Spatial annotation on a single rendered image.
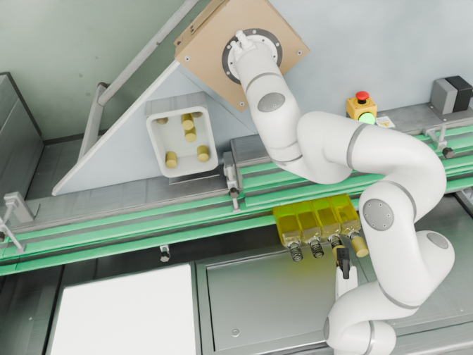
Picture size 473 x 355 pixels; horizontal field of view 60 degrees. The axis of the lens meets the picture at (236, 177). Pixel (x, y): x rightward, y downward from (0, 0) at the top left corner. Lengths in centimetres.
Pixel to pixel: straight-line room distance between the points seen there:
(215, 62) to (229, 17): 12
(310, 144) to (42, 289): 104
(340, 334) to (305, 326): 31
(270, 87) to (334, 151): 22
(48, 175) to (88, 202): 61
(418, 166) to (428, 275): 17
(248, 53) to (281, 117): 26
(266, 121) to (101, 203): 71
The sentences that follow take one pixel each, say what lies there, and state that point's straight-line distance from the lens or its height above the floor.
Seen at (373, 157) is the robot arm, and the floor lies 131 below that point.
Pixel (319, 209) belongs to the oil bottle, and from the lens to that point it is 123.
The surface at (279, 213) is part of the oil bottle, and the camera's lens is 121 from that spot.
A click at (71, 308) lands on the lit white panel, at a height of 107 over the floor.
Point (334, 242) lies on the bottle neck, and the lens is 117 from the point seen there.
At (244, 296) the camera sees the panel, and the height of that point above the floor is 114.
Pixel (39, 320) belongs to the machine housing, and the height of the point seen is 107.
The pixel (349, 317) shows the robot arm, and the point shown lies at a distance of 85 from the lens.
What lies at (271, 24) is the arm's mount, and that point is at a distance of 106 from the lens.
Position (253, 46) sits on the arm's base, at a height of 89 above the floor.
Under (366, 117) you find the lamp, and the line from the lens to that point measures 127.
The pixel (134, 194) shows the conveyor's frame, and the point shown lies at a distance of 134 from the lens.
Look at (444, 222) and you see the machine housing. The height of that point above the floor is 99.
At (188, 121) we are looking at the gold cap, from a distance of 119.
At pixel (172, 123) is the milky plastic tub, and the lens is 124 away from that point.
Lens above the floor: 182
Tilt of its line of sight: 49 degrees down
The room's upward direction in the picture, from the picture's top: 168 degrees clockwise
